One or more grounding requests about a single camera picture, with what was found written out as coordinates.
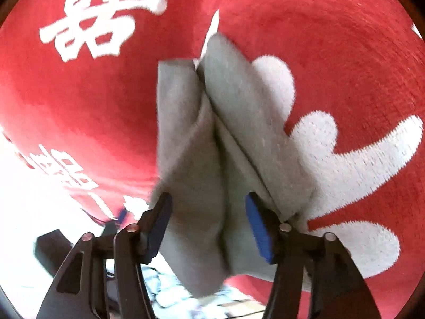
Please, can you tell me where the grey small garment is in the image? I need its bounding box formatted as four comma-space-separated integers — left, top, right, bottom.
151, 33, 316, 298

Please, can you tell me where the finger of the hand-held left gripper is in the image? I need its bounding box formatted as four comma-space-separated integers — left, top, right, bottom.
101, 208, 128, 239

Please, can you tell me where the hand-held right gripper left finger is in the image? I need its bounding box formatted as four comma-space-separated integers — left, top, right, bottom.
36, 192, 173, 319

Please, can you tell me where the red printed blanket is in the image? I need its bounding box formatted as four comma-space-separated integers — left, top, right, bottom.
0, 0, 425, 319

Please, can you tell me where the white floral cloth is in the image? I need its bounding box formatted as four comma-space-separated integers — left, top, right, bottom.
143, 266, 266, 319

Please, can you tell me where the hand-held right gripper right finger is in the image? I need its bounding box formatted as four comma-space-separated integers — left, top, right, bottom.
245, 192, 382, 319

